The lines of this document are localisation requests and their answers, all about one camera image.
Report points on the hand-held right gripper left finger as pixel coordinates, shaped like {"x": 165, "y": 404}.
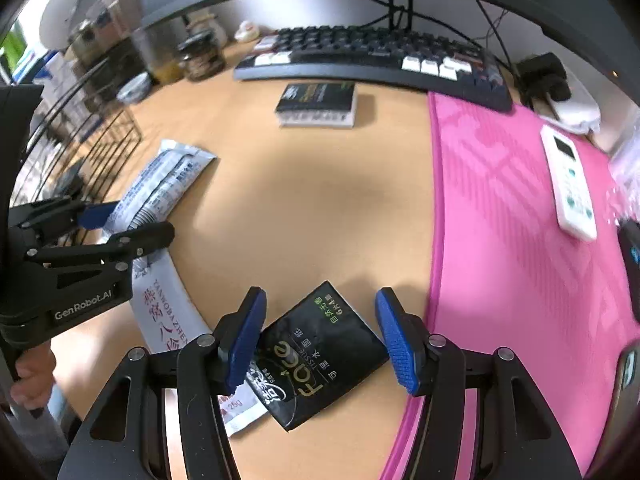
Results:
{"x": 245, "y": 340}

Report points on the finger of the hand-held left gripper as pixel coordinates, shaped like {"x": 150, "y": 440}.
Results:
{"x": 140, "y": 240}
{"x": 97, "y": 215}

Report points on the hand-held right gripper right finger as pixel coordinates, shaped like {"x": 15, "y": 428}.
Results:
{"x": 400, "y": 345}

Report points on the white blue-print long packet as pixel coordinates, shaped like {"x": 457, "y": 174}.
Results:
{"x": 160, "y": 180}

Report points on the black tissue pack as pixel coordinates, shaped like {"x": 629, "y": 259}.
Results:
{"x": 325, "y": 350}
{"x": 315, "y": 102}

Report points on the wooden desktop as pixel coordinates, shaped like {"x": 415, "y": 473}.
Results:
{"x": 300, "y": 185}

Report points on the person's left hand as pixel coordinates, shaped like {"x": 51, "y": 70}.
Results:
{"x": 35, "y": 375}

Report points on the white packet red text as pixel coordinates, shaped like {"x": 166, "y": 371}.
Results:
{"x": 165, "y": 310}

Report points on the pink desk mat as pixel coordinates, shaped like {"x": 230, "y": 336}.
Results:
{"x": 490, "y": 260}

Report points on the white ceramic bowl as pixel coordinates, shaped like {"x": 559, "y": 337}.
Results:
{"x": 135, "y": 89}

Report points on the white blue carton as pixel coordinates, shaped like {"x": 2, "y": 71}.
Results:
{"x": 45, "y": 77}

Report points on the clear plastic container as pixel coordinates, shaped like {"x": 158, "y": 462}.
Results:
{"x": 160, "y": 60}

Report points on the clear storage drawer unit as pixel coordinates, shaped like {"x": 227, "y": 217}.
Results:
{"x": 100, "y": 35}

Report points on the dark glass jar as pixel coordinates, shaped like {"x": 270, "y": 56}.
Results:
{"x": 200, "y": 60}

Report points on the white round object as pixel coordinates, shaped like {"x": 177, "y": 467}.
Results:
{"x": 70, "y": 5}

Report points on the dark flat device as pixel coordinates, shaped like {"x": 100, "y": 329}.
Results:
{"x": 629, "y": 377}

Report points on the small white figurine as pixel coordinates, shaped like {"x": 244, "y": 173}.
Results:
{"x": 246, "y": 32}

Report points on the white remote control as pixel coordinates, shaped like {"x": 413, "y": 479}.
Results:
{"x": 570, "y": 185}

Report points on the black computer mouse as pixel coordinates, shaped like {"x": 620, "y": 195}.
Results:
{"x": 631, "y": 270}

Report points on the crinkled clear plastic wrap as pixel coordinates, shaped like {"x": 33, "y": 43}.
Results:
{"x": 625, "y": 180}

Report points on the black keyboard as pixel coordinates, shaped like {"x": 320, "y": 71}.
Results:
{"x": 360, "y": 50}

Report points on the black power adapter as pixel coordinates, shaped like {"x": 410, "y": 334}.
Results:
{"x": 540, "y": 72}

